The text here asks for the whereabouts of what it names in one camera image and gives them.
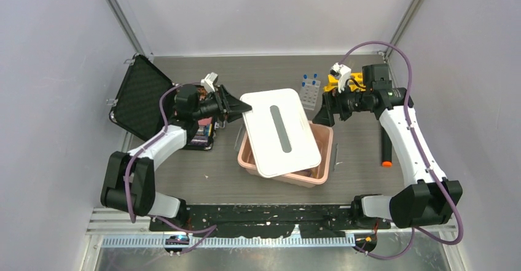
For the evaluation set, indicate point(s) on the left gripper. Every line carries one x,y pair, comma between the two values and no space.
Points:
230,109

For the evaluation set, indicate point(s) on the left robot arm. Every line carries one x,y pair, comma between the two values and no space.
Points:
129,183

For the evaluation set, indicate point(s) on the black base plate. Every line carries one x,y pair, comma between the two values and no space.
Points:
269,221

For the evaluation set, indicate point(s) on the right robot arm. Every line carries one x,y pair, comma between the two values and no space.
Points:
428,197

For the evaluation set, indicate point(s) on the white bin lid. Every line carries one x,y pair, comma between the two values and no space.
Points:
279,133

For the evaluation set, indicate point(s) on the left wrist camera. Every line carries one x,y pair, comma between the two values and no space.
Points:
209,82

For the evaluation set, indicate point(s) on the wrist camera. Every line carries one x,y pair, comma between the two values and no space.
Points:
339,76
209,82

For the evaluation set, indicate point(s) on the yellow test tube rack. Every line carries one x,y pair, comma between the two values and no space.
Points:
358,78

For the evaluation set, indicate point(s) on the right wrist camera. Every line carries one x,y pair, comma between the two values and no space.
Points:
339,76

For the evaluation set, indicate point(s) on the black flashlight orange end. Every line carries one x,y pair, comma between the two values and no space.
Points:
386,149

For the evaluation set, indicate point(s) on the clear tube rack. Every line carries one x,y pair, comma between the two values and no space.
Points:
309,95

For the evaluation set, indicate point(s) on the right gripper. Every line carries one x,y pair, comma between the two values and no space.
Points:
325,116

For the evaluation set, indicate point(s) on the black poker chip case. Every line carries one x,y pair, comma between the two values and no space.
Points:
136,106

